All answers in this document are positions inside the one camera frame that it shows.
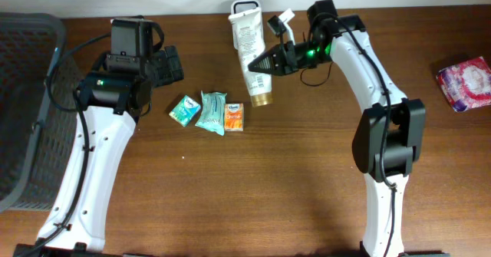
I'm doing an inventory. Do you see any white bottle with cork cap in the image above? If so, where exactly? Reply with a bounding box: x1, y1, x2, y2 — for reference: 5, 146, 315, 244
228, 8, 273, 107

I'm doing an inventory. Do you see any small teal tissue pack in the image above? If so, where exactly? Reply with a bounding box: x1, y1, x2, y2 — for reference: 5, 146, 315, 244
169, 95, 201, 127

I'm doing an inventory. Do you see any orange tissue pack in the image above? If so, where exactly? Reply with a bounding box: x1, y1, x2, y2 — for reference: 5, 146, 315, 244
224, 104, 244, 131

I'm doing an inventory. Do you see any teal wet wipes pack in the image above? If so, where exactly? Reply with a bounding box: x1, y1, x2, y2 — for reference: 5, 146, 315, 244
195, 91, 227, 136

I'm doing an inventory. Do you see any red purple tissue pack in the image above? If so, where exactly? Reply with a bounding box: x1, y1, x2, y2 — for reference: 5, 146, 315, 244
436, 56, 490, 113

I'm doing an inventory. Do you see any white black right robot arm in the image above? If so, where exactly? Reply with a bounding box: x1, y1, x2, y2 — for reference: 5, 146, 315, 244
248, 0, 426, 256

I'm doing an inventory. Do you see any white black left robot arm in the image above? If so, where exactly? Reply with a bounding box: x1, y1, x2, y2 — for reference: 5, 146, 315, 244
14, 45, 183, 256

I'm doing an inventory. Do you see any dark plastic mesh basket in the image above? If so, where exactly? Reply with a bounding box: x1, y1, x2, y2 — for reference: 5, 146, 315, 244
1, 12, 83, 211

